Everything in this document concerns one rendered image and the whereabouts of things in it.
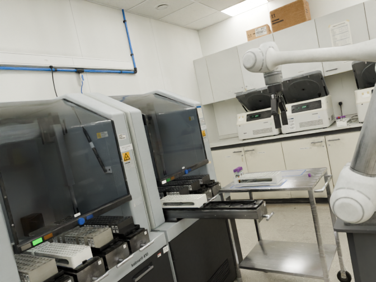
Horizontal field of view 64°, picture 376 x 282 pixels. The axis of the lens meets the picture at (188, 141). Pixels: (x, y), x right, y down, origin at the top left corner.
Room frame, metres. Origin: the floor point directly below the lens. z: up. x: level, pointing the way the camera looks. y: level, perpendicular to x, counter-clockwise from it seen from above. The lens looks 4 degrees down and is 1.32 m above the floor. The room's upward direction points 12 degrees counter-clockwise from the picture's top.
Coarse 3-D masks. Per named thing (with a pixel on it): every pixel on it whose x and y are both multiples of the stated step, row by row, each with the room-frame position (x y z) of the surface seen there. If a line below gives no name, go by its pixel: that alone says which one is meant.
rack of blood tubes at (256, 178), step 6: (246, 174) 1.99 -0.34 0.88; (252, 174) 1.96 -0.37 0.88; (258, 174) 1.92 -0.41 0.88; (264, 174) 1.89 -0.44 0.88; (270, 174) 1.85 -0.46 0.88; (276, 174) 1.82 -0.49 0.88; (234, 180) 1.96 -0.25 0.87; (246, 180) 1.97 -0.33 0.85; (252, 180) 1.94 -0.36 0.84; (258, 180) 1.96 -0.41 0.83; (264, 180) 1.94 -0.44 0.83; (270, 180) 1.91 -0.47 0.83; (276, 180) 1.79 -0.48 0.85; (282, 180) 1.86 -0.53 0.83; (240, 186) 1.94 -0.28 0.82
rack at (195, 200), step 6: (162, 198) 1.88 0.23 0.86; (168, 198) 1.85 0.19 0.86; (174, 198) 1.82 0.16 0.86; (180, 198) 1.80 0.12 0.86; (186, 198) 1.77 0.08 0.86; (192, 198) 1.73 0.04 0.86; (198, 198) 1.70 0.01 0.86; (204, 198) 1.74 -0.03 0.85; (162, 204) 1.83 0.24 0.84; (168, 204) 1.85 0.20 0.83; (174, 204) 1.83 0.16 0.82; (180, 204) 1.85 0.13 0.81; (186, 204) 1.83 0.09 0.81; (192, 204) 1.80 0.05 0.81; (198, 204) 1.69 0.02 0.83
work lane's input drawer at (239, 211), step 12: (204, 204) 1.72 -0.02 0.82; (216, 204) 1.72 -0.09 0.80; (228, 204) 1.67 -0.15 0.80; (240, 204) 1.63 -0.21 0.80; (252, 204) 1.58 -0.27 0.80; (264, 204) 1.57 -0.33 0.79; (168, 216) 1.79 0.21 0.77; (180, 216) 1.74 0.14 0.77; (192, 216) 1.70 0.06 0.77; (204, 216) 1.65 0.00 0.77; (216, 216) 1.61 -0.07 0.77; (228, 216) 1.57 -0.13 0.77; (240, 216) 1.53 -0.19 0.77; (252, 216) 1.49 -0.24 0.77; (264, 216) 1.52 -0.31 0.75
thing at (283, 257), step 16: (288, 176) 1.95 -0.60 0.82; (304, 176) 1.86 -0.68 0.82; (320, 176) 1.80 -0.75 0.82; (224, 192) 1.94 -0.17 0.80; (256, 224) 2.30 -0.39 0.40; (320, 240) 1.62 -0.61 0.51; (336, 240) 1.97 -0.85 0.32; (256, 256) 2.05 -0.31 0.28; (272, 256) 2.00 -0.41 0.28; (288, 256) 1.96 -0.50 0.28; (304, 256) 1.91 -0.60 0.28; (320, 256) 1.63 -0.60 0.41; (240, 272) 1.97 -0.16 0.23; (272, 272) 1.83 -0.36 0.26; (288, 272) 1.77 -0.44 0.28; (304, 272) 1.73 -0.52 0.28; (320, 272) 1.70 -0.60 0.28
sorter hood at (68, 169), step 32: (0, 128) 1.19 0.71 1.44; (32, 128) 1.26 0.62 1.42; (64, 128) 1.34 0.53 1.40; (96, 128) 1.48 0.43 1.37; (0, 160) 1.10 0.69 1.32; (32, 160) 1.20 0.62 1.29; (64, 160) 1.31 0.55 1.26; (96, 160) 1.45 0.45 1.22; (32, 192) 1.17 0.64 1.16; (64, 192) 1.28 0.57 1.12; (96, 192) 1.41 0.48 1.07; (128, 192) 1.57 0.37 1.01; (32, 224) 1.15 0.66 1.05; (64, 224) 1.24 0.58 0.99
